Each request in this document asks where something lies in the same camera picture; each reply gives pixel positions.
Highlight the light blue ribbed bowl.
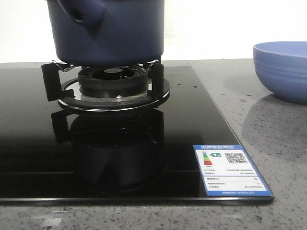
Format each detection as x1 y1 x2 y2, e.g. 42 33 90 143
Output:
253 41 307 104

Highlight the dark blue ceramic pot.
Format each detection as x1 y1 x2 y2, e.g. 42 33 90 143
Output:
47 0 165 67

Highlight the black gas burner head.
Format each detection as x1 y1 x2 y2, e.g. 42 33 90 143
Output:
78 67 149 98

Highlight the blue white energy label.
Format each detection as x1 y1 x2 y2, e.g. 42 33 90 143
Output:
193 145 272 197

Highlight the black glass gas cooktop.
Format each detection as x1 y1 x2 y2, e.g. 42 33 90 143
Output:
0 66 274 206

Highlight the black metal pot support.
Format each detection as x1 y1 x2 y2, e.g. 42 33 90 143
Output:
41 59 170 114

